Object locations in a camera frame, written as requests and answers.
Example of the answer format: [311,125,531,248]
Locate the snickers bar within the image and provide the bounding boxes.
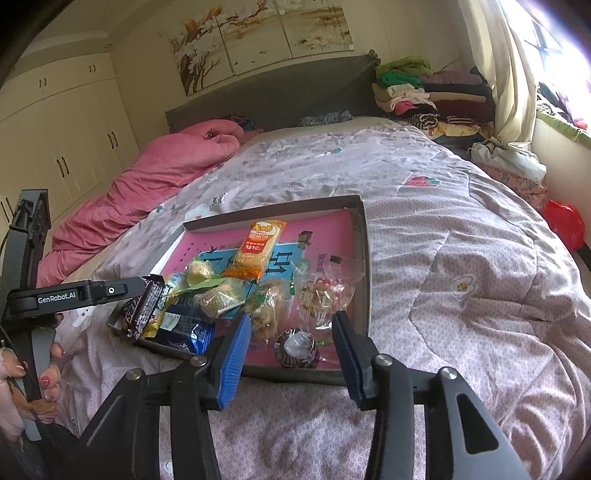
[121,275,168,341]

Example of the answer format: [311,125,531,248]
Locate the yellow snack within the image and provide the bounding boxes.
[140,300,171,339]

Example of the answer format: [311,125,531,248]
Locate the blue white snack packet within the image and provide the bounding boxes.
[147,284,214,355]

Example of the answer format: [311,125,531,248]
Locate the green bag yellow cake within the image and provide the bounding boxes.
[166,258,249,292]

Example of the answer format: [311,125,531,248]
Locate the round pastry green label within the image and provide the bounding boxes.
[194,277,249,319]

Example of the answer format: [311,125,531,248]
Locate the small dark chocolate candy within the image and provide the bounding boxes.
[273,328,320,369]

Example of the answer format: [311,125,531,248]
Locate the clear bag nut cookie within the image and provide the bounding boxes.
[293,254,366,331]

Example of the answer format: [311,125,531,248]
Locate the orange cracker pack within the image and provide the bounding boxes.
[222,219,287,282]

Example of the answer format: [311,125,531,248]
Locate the left hand painted nails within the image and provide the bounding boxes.
[1,326,65,443]

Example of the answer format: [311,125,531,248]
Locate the pink blanket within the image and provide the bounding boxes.
[37,119,263,287]

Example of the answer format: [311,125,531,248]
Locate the mauve floral quilt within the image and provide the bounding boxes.
[58,118,590,479]

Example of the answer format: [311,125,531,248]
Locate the cream wardrobe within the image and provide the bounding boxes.
[1,53,138,230]

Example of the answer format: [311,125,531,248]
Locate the pink and blue book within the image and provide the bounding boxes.
[145,207,370,378]

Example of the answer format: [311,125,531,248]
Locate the shallow grey cardboard tray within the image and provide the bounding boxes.
[107,196,370,385]

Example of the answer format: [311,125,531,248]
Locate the red plastic bag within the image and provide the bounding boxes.
[542,200,586,251]

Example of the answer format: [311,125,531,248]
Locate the white cloth bundle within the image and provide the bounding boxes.
[469,140,547,182]

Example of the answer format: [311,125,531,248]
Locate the dark grey headboard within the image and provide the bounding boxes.
[165,51,382,133]

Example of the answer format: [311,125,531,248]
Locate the cream curtain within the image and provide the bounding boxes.
[459,0,537,145]

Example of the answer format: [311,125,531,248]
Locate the pile of folded clothes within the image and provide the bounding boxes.
[372,56,496,150]

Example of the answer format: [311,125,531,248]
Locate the blossom wall painting triptych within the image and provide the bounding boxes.
[164,0,355,96]

